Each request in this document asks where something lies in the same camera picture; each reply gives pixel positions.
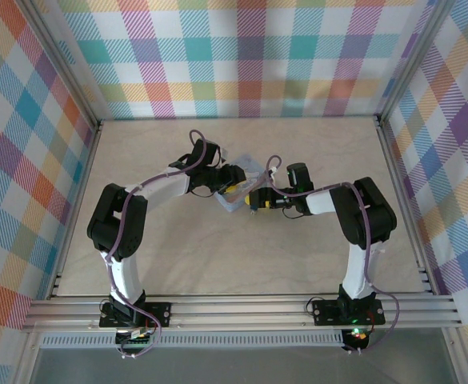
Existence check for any blue cartoon tin box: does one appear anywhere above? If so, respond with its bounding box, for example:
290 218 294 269
213 154 269 214

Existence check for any grey metal panel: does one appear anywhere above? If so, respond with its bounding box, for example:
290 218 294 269
29 346 458 384

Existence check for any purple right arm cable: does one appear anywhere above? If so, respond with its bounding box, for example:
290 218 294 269
265 154 402 356

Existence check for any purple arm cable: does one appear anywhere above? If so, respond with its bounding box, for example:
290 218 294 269
105 128 219 359
265 154 402 356

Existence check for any aluminium side rail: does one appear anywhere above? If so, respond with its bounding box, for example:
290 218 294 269
376 115 438 297
45 119 103 301

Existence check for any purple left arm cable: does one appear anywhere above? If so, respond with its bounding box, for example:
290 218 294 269
105 128 219 359

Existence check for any long aluminium base rail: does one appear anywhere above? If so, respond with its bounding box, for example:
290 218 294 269
21 294 465 333

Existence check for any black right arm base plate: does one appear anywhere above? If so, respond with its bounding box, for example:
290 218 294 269
310 298 386 326

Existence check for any grey slotted cable duct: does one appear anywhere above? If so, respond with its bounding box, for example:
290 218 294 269
39 330 346 350

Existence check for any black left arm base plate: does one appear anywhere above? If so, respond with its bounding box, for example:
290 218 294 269
98 302 174 330

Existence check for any aluminium frame post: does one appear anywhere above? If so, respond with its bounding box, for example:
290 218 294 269
27 0 102 131
375 0 453 123

